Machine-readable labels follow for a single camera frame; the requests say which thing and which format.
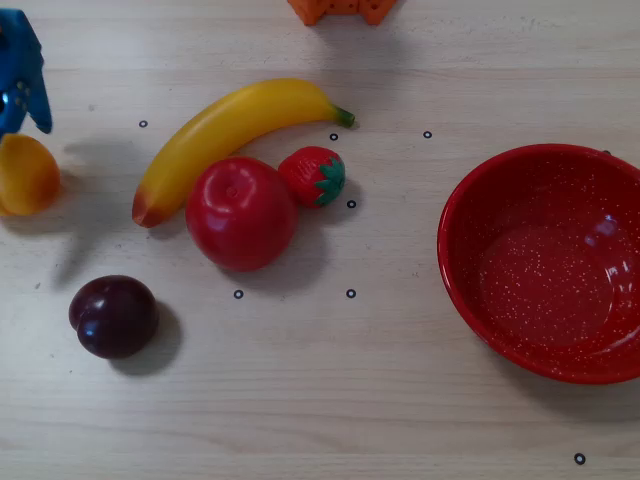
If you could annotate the red toy strawberry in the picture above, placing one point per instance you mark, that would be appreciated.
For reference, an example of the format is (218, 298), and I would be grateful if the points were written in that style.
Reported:
(305, 175)

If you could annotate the yellow toy banana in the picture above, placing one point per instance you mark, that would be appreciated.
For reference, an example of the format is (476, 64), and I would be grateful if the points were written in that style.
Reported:
(225, 125)

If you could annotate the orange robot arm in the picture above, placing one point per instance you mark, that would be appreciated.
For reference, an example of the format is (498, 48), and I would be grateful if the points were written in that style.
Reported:
(345, 10)

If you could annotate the yellow orange toy peach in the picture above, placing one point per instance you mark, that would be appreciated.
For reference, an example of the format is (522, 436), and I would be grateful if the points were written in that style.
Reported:
(27, 175)

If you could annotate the red toy apple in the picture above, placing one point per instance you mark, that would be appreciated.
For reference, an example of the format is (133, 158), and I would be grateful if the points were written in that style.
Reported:
(242, 215)

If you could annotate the dark purple toy plum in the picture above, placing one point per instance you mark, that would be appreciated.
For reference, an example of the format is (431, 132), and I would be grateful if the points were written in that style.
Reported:
(114, 317)

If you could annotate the red speckled enamel bowl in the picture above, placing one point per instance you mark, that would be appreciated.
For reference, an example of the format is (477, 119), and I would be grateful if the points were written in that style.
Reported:
(540, 280)

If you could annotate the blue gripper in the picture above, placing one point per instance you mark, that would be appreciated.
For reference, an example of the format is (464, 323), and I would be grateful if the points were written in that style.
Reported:
(21, 75)

